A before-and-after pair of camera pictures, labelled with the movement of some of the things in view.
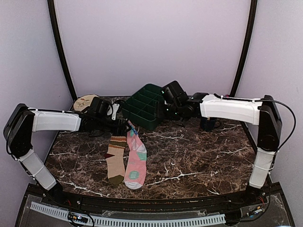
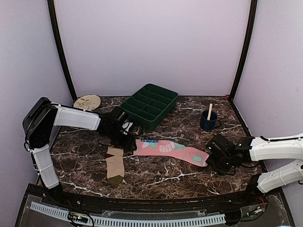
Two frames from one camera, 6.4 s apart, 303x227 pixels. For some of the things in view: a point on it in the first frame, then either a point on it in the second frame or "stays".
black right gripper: (176, 118) to (223, 171)
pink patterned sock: (136, 169) to (188, 154)
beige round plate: (83, 102) stays
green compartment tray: (146, 108) stays
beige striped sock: (115, 164) stays
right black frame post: (249, 33) stays
